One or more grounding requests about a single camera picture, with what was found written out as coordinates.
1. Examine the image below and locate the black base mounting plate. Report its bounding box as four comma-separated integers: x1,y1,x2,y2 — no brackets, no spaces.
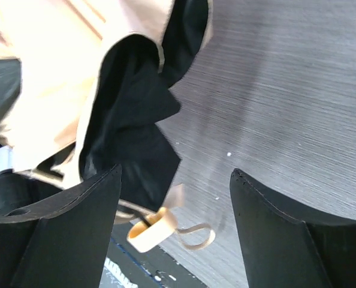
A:
107,223,206,288

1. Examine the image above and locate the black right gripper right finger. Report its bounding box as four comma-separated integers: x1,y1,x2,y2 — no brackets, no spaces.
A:
230,169,356,288

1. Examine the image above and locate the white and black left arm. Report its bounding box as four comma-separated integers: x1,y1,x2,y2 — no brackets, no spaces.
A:
0,58,61,216

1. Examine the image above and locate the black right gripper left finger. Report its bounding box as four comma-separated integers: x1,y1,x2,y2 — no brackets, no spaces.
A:
0,166,121,287

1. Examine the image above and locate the white slotted cable duct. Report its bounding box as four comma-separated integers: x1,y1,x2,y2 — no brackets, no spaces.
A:
99,257,138,288

